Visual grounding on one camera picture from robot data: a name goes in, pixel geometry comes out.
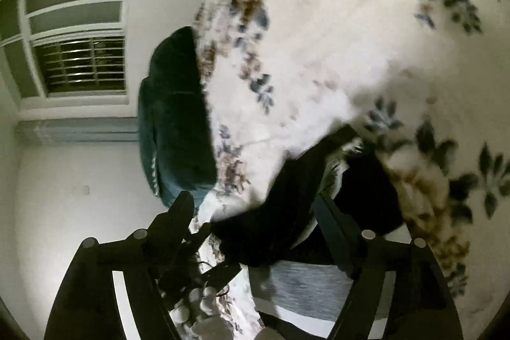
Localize left teal striped curtain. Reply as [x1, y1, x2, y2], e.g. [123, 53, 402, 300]
[16, 117, 138, 145]

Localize white gloved hand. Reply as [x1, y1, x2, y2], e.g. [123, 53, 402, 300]
[168, 285, 288, 340]

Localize window with metal grille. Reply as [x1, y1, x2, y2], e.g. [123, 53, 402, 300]
[1, 0, 128, 111]

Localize dark green folded quilt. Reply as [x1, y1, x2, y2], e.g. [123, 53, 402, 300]
[137, 27, 217, 207]

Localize black grey striped sweater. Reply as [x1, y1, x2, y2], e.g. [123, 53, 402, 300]
[212, 125, 404, 322]

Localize floral bed cover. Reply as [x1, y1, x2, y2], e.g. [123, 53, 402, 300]
[194, 0, 509, 339]

